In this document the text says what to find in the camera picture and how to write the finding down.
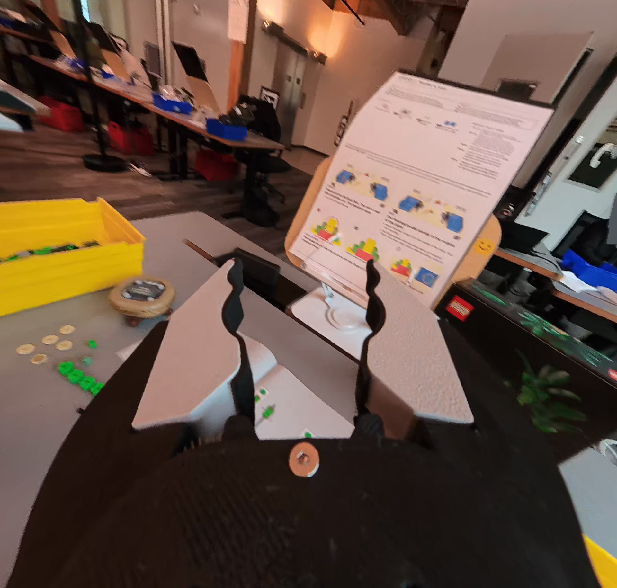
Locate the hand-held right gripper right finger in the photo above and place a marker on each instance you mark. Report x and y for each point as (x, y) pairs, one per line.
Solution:
(414, 356)

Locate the red plastic bin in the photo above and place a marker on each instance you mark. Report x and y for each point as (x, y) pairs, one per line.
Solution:
(60, 115)
(214, 164)
(130, 139)

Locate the black floor stand pole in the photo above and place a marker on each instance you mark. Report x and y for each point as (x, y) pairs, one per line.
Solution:
(103, 161)

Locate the green round brick piece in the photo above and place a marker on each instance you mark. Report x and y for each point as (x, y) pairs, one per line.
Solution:
(98, 388)
(75, 377)
(65, 367)
(87, 383)

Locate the black backpack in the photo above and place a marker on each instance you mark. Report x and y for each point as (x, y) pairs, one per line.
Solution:
(260, 207)

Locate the grey elevator door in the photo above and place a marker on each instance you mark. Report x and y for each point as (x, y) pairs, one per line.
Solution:
(289, 96)

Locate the wooden pillar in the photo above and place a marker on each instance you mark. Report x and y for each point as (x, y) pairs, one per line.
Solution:
(241, 67)

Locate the long wooden table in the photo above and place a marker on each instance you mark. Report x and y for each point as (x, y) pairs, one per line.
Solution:
(159, 108)

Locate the grey desk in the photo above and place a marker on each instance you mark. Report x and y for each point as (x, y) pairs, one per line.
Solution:
(33, 429)

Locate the yellow smiley sticker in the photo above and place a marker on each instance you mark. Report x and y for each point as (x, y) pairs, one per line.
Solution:
(484, 246)

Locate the round tan brick model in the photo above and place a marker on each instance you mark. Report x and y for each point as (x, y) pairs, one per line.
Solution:
(142, 299)

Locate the pile of green brown bricks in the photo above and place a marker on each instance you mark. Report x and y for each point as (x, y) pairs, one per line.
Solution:
(48, 250)

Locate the printed instruction sheet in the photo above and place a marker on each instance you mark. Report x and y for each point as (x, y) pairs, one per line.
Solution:
(434, 164)

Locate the yellow plastic bin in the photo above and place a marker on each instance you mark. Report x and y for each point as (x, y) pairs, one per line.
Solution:
(605, 568)
(62, 279)

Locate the wooden side table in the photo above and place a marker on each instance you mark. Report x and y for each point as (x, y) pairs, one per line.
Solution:
(578, 301)

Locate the black brick set box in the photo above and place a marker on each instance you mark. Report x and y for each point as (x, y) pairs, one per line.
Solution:
(520, 318)

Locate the white paper notice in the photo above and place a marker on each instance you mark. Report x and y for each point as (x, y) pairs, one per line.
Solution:
(238, 12)

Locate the tan round brick disc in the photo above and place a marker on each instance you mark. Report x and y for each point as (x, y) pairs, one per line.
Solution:
(64, 345)
(67, 329)
(38, 358)
(50, 340)
(25, 349)

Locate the white instruction booklet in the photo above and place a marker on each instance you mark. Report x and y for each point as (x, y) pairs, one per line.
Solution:
(299, 405)

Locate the white stand base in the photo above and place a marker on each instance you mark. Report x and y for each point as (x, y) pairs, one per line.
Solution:
(318, 313)

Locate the black office chair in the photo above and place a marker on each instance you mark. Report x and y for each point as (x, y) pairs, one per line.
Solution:
(265, 164)

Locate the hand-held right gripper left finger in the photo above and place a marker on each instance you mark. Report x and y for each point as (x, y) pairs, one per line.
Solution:
(193, 347)

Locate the blue plastic bin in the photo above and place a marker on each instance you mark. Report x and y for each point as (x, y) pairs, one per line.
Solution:
(226, 129)
(171, 103)
(588, 270)

